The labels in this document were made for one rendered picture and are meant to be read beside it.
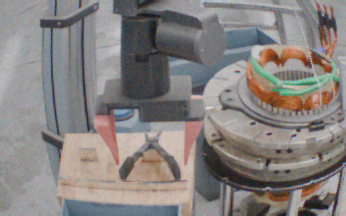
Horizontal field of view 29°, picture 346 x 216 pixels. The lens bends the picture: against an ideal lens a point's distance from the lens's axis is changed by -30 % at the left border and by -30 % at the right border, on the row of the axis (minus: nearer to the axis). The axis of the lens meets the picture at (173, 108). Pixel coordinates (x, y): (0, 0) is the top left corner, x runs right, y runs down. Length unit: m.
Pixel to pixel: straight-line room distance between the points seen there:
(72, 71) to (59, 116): 0.10
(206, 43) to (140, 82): 0.11
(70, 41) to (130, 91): 0.44
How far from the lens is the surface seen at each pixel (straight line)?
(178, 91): 1.07
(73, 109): 1.53
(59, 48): 1.48
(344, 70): 1.17
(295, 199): 1.19
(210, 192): 1.58
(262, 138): 1.13
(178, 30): 0.99
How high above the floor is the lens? 1.63
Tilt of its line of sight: 26 degrees down
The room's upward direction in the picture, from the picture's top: 5 degrees counter-clockwise
